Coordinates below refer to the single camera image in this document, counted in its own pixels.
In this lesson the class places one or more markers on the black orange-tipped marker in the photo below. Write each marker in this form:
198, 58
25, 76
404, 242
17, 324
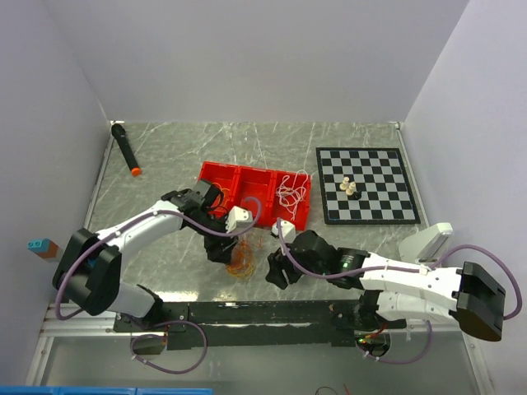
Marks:
120, 136

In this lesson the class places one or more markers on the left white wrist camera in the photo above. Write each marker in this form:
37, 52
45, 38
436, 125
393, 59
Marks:
238, 218

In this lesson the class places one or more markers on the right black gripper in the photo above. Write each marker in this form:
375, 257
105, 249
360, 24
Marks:
278, 262

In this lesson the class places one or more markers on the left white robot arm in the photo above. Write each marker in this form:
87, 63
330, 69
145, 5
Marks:
89, 271

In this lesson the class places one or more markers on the cream chess piece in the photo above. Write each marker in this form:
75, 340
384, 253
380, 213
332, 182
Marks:
344, 184
351, 188

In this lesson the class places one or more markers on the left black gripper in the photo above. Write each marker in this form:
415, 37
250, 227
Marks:
219, 248

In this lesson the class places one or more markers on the blue bin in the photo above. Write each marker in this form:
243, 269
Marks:
72, 390

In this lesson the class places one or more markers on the blue orange toy block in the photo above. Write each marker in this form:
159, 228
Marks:
45, 249

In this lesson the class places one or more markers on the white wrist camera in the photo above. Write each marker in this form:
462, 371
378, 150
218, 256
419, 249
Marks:
288, 231
238, 218

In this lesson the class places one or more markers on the white grey stand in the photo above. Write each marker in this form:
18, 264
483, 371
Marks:
427, 246

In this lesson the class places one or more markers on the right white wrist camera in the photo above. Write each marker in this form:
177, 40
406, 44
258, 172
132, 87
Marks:
288, 231

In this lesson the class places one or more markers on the black white chessboard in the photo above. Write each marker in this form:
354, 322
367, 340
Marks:
379, 173

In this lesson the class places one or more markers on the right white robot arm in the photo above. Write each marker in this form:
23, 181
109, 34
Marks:
468, 295

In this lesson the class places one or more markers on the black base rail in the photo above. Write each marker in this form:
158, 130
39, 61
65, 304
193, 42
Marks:
281, 323

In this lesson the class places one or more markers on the red three-compartment tray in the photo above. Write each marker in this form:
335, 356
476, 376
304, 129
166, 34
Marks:
281, 194

